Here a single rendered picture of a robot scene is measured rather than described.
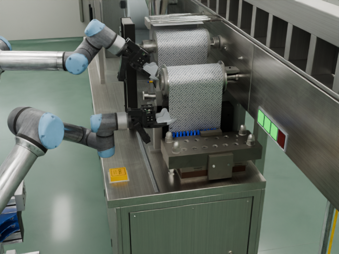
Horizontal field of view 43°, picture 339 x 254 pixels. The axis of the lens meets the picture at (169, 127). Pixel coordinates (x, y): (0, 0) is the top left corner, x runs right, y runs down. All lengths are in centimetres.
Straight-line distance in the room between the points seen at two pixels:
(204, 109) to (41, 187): 192
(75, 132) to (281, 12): 94
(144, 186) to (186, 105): 39
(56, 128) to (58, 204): 180
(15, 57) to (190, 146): 77
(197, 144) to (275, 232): 136
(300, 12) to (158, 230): 102
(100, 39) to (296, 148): 85
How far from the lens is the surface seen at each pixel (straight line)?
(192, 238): 192
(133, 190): 176
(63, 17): 737
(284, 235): 302
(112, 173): 183
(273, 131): 162
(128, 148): 205
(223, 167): 179
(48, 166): 376
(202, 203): 182
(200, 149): 178
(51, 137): 152
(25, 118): 155
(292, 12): 148
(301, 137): 145
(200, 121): 191
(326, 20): 131
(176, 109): 185
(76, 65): 165
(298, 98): 145
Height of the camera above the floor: 190
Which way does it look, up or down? 26 degrees down
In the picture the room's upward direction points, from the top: straight up
